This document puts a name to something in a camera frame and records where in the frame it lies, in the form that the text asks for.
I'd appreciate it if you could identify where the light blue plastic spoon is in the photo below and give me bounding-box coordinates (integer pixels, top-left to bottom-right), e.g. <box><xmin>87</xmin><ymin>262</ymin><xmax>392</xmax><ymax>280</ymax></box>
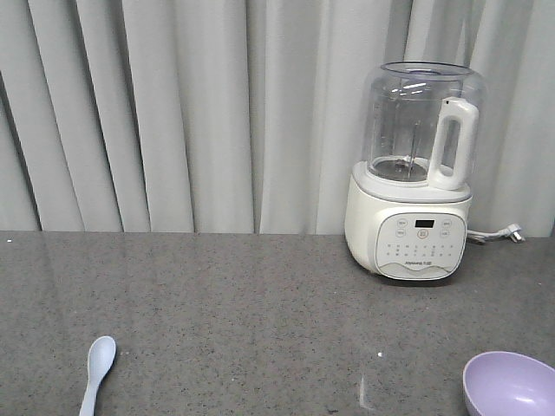
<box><xmin>79</xmin><ymin>335</ymin><xmax>116</xmax><ymax>416</ymax></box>

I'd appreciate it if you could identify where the purple plastic bowl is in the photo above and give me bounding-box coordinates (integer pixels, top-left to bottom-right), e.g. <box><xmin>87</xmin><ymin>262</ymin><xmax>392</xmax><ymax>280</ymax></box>
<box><xmin>462</xmin><ymin>351</ymin><xmax>554</xmax><ymax>415</ymax></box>

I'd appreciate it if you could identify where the grey pleated curtain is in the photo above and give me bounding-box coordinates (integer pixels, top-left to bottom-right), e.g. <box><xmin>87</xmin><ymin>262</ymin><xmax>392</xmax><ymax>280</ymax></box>
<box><xmin>1</xmin><ymin>1</ymin><xmax>554</xmax><ymax>237</ymax></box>

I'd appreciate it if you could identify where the white blender with glass jar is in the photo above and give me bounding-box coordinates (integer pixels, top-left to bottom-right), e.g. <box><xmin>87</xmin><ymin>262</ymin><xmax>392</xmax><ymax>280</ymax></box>
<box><xmin>344</xmin><ymin>62</ymin><xmax>486</xmax><ymax>282</ymax></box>

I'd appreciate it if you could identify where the white power cord with plug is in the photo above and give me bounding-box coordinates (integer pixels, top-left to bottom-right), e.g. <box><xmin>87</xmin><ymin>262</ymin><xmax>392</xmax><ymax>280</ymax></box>
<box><xmin>466</xmin><ymin>223</ymin><xmax>526</xmax><ymax>244</ymax></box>

